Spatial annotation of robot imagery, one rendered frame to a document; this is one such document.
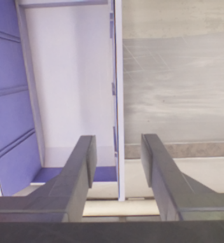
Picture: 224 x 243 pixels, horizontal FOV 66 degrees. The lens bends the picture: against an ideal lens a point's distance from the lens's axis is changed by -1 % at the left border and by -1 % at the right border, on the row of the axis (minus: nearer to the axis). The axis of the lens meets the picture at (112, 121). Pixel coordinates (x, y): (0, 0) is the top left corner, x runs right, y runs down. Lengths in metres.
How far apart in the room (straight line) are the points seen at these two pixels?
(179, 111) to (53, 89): 0.27
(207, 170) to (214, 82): 0.20
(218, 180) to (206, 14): 0.36
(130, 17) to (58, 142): 0.29
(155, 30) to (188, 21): 0.06
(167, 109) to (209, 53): 0.13
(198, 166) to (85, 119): 0.28
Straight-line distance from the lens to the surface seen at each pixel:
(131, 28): 0.37
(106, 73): 0.36
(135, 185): 0.45
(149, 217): 0.48
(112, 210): 0.45
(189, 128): 0.41
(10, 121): 0.32
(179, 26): 0.39
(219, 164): 0.48
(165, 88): 0.38
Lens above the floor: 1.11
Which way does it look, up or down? 73 degrees down
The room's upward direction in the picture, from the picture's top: 176 degrees counter-clockwise
